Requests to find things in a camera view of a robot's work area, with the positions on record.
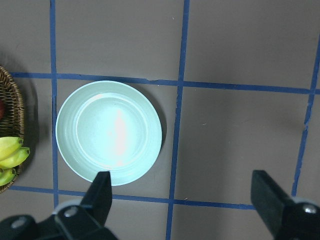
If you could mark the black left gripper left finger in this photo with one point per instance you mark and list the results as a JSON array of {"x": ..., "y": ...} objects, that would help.
[{"x": 92, "y": 211}]

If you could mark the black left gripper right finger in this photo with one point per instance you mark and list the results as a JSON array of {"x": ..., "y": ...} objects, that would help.
[{"x": 286, "y": 217}]

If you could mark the light green plate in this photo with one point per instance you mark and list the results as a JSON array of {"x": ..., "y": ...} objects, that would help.
[{"x": 108, "y": 126}]

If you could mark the yellow banana bunch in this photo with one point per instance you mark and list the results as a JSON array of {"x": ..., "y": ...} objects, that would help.
[{"x": 12, "y": 155}]

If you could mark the wicker fruit basket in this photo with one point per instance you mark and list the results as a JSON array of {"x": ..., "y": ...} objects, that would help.
[{"x": 12, "y": 123}]

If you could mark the red apple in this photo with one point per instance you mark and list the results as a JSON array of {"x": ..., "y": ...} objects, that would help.
[{"x": 2, "y": 109}]

